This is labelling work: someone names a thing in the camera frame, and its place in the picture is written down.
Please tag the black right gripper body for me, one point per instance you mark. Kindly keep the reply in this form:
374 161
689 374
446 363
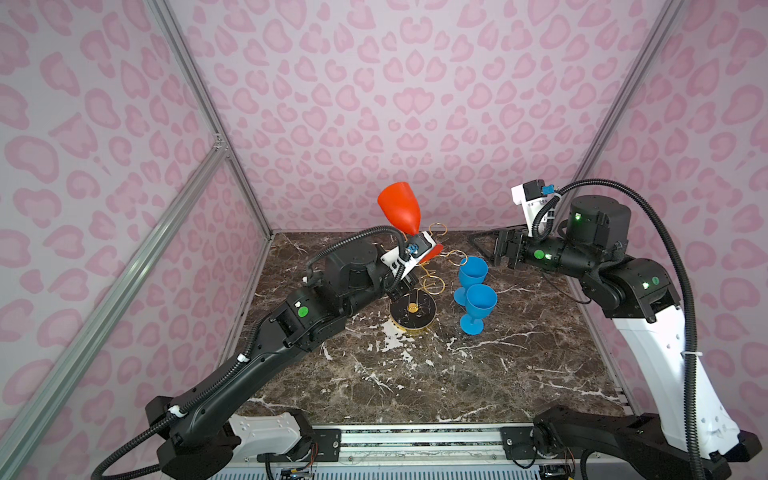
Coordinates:
513 249

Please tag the blue wine glass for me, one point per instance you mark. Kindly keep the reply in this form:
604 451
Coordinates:
471 272
480 301

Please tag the blue wine glass front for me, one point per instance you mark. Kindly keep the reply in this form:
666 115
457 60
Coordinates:
480 301

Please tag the red wine glass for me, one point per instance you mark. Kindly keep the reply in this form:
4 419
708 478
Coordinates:
401 208

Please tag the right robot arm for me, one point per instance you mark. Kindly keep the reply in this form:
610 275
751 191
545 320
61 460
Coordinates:
691 435

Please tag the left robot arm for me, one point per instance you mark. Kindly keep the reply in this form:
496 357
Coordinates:
197 428

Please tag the aluminium diagonal brace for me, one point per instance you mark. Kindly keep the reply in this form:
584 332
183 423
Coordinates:
37 416

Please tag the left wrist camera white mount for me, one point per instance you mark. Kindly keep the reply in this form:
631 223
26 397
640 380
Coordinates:
418 249

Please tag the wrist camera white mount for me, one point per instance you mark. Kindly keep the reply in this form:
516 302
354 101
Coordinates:
418 249
531 196

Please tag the gold wire glass rack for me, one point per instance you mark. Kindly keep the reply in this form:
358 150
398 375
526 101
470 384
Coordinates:
415 311

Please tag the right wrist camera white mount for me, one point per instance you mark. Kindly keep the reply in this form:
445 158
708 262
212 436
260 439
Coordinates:
531 196

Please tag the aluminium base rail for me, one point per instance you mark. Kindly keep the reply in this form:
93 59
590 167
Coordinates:
447 451

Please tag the aluminium corner post right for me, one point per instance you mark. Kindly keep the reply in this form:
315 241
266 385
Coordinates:
667 20

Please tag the aluminium corner post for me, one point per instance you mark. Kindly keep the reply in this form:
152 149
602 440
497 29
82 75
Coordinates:
167 22
667 20

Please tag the aluminium corner post left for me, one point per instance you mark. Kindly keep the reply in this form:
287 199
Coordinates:
167 22

